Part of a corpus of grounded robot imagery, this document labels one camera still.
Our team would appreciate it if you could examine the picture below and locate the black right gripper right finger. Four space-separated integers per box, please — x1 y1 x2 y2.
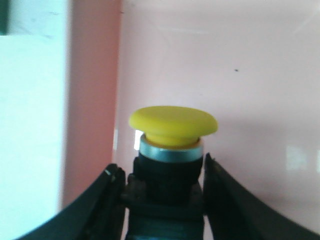
203 154 304 240

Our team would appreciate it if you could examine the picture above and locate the pink plastic bin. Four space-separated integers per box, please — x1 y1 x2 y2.
62 0 320 232

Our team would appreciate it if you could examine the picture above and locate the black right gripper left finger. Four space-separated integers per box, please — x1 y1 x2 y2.
21 163 126 240

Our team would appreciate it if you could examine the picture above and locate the yellow mushroom push button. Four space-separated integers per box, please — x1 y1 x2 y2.
121 105 218 240

